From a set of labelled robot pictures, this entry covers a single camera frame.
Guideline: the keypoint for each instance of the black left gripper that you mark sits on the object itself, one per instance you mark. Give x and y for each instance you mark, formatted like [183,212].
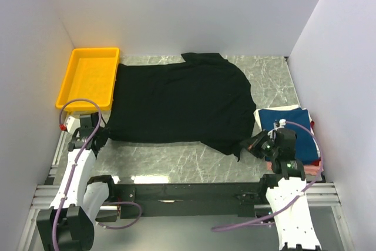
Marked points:
[104,134]

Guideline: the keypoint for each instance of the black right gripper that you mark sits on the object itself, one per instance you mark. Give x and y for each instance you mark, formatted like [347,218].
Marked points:
[265,134]

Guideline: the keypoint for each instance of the black t-shirt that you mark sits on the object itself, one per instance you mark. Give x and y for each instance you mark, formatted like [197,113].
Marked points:
[205,98]

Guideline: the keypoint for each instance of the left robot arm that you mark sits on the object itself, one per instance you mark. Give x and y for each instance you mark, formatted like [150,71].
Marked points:
[68,223]

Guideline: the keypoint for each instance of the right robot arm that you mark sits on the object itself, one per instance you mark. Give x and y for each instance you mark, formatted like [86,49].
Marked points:
[286,188]

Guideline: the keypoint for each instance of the yellow plastic tray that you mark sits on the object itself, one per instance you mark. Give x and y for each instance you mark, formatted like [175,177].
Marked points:
[91,74]

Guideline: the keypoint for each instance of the pink folded t-shirt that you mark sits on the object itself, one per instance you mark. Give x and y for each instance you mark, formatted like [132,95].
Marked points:
[312,170]

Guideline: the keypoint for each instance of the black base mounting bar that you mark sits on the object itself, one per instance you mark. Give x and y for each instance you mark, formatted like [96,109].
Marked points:
[243,199]

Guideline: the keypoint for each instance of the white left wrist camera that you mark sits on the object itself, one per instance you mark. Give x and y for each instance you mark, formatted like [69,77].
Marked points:
[70,125]

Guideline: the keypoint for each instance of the aluminium frame rail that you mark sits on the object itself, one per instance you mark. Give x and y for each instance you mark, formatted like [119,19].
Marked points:
[318,195]

